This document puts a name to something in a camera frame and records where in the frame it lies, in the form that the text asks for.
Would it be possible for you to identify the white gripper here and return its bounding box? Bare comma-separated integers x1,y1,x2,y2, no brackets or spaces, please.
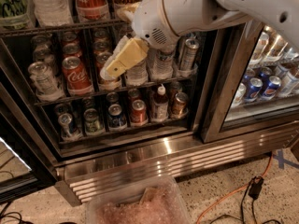
100,0,179,80

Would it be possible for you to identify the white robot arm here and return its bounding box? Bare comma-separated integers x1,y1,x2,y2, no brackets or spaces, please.
101,0,299,80

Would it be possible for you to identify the front orange can middle shelf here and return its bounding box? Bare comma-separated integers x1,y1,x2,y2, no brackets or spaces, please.
95,52,121,91

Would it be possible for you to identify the red Coca-Cola can top shelf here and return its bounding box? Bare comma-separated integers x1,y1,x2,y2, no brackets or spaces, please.
76,0,110,22

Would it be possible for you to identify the right water bottle middle shelf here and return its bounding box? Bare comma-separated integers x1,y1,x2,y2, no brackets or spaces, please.
149,49,174,81

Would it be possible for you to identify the left water bottle middle shelf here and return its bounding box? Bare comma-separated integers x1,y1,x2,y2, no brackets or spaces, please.
125,61,148,86

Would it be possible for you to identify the silver slim can middle shelf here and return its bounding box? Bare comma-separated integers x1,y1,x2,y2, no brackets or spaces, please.
179,38,199,71

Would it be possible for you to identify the white capped juice bottle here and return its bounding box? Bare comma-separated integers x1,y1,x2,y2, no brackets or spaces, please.
150,85,168,122

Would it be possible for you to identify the red can bottom shelf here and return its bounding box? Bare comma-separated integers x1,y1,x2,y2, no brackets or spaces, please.
130,100,148,126

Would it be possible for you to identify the copper can bottom shelf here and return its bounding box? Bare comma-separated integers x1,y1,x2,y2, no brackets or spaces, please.
171,92,189,118

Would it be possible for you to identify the front white can middle shelf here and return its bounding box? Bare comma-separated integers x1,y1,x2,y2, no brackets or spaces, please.
28,62,64,102

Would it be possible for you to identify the green can bottom shelf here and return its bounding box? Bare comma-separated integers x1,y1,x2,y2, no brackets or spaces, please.
83,108,105,136

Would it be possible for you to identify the blue white can bottom shelf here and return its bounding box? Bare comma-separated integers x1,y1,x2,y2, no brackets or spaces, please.
58,113,82,141

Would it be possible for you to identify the green LaCroix can top shelf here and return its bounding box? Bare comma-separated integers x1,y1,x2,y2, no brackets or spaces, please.
0,0,32,30

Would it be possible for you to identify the steel fridge base grille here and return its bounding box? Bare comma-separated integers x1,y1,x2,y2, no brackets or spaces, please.
55,120,299,206

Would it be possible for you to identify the front red Coca-Cola can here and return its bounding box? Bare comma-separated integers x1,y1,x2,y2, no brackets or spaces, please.
62,56,93,95

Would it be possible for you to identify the blue Pepsi can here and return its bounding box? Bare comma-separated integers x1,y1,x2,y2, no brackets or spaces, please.
244,77,263,102

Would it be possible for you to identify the clear plastic bin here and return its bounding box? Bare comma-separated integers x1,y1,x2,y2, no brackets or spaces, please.
85,175,192,224

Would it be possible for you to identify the black power adapter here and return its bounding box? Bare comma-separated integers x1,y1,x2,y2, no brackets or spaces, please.
249,176,263,200

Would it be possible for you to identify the steel fridge door frame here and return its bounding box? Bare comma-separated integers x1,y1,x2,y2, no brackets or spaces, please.
202,21,299,142

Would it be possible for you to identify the orange extension cable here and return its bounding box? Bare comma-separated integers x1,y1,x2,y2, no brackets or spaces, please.
194,151,275,224

